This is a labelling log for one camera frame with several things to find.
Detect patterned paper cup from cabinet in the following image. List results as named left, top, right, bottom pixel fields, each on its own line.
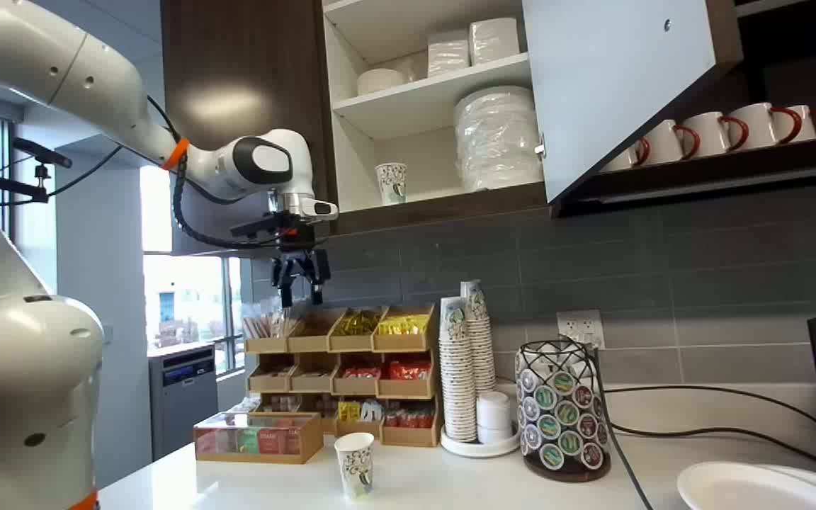
left=373, top=160, right=407, bottom=204

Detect wooden tea box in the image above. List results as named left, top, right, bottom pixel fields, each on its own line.
left=192, top=411, right=323, bottom=464

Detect white bowl stack in cabinet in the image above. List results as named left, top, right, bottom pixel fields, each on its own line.
left=357, top=68, right=404, bottom=95

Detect black camera stand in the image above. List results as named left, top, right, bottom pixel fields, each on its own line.
left=0, top=134, right=75, bottom=206

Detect dark open mug shelf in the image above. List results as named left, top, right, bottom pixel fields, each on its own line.
left=524, top=0, right=816, bottom=214

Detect white lid stack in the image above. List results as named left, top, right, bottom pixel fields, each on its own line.
left=475, top=391, right=513, bottom=445

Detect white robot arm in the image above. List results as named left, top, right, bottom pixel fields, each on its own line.
left=0, top=0, right=336, bottom=510

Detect black power cable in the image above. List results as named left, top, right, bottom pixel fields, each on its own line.
left=595, top=349, right=816, bottom=510

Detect wrapped plate stack in cabinet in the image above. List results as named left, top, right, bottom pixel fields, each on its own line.
left=452, top=85, right=540, bottom=190

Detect dark wood upper cabinet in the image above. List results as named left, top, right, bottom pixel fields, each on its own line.
left=159, top=0, right=543, bottom=236

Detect wall power outlet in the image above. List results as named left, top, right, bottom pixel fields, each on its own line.
left=557, top=312, right=605, bottom=349

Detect tall paper cup stack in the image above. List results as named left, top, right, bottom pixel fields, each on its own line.
left=438, top=298, right=475, bottom=442

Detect wooden condiment organizer rack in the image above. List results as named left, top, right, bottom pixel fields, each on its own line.
left=243, top=305, right=438, bottom=447

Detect white paper plates on counter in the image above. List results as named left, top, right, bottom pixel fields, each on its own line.
left=676, top=462, right=816, bottom=510

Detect wire coffee pod carousel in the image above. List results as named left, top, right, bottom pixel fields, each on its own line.
left=515, top=336, right=611, bottom=482

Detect open white cabinet door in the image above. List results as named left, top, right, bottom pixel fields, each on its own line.
left=522, top=0, right=741, bottom=204

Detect round white cup tray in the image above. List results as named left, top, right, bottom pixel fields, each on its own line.
left=438, top=430, right=517, bottom=458

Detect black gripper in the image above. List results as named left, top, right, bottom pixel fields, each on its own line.
left=233, top=211, right=332, bottom=308

